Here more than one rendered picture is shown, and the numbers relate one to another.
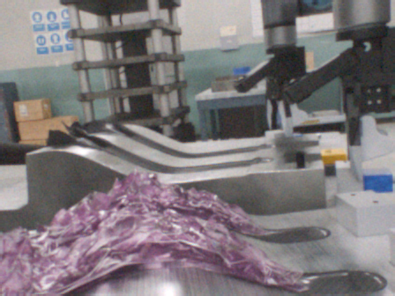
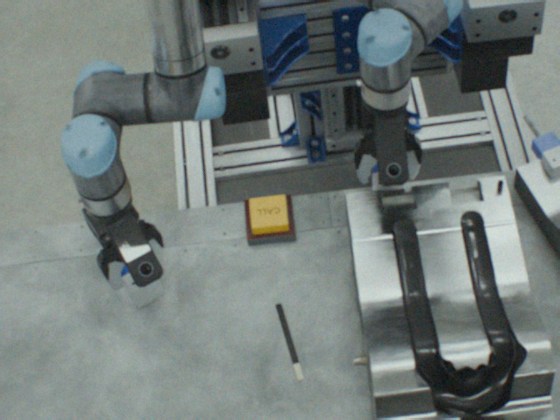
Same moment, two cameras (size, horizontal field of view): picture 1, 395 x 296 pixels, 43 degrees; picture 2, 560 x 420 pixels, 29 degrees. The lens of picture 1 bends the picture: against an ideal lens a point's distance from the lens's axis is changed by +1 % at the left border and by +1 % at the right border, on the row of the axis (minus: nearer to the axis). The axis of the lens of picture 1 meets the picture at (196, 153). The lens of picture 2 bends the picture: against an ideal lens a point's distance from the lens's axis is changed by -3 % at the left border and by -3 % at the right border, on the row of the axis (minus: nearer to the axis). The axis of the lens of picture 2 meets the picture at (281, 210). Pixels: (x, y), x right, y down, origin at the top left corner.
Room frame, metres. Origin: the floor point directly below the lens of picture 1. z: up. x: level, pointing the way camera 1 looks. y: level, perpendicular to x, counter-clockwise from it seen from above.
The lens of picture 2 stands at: (1.10, 0.77, 2.36)
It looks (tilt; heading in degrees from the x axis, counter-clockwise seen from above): 56 degrees down; 259
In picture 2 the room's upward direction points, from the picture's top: 9 degrees counter-clockwise
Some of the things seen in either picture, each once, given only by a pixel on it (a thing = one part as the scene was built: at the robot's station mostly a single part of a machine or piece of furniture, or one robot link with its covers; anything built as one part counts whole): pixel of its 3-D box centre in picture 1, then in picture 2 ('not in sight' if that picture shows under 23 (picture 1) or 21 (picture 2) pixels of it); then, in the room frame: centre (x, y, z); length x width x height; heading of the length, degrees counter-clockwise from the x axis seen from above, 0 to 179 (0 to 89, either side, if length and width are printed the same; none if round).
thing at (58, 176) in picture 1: (152, 174); (450, 328); (0.74, 0.07, 0.87); 0.50 x 0.26 x 0.14; 77
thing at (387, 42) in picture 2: not in sight; (386, 48); (0.72, -0.25, 1.14); 0.09 x 0.08 x 0.11; 30
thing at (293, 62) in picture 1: (286, 73); (113, 216); (1.17, -0.23, 0.99); 0.09 x 0.08 x 0.12; 105
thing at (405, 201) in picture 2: (304, 156); (398, 205); (0.73, -0.16, 0.87); 0.05 x 0.05 x 0.04; 77
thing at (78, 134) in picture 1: (155, 143); (457, 302); (0.73, 0.06, 0.92); 0.35 x 0.16 x 0.09; 77
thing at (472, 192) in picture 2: (304, 172); (464, 197); (0.63, -0.14, 0.87); 0.05 x 0.05 x 0.04; 77
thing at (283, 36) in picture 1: (279, 38); (102, 190); (1.17, -0.22, 1.07); 0.08 x 0.08 x 0.05
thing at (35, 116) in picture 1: (50, 127); not in sight; (7.21, 2.06, 0.42); 0.86 x 0.33 x 0.83; 82
